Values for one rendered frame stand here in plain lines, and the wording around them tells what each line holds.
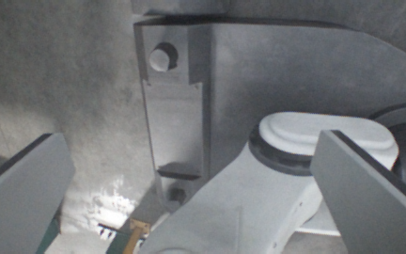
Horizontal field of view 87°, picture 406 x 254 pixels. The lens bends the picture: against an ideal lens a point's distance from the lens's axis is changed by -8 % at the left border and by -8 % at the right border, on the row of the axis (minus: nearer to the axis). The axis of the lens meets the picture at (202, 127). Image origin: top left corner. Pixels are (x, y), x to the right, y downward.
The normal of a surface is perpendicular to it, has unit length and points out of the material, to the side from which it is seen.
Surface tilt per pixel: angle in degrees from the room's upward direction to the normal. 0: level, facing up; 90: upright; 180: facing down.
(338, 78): 0
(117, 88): 0
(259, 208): 90
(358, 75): 0
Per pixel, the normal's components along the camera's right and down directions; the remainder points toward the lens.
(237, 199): 0.00, -0.86
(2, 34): -0.18, 0.51
